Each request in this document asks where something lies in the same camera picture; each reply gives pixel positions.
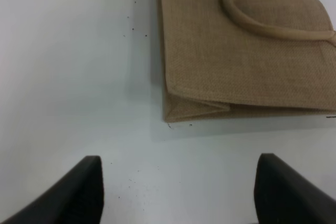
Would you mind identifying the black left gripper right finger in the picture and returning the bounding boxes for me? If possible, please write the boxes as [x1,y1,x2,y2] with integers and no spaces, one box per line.
[254,153,335,223]

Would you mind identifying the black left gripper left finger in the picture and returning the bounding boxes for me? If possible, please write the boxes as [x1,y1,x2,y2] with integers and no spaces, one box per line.
[3,156,104,223]

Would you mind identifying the brown linen bag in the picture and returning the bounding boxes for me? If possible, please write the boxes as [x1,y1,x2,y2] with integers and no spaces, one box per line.
[157,0,335,123]

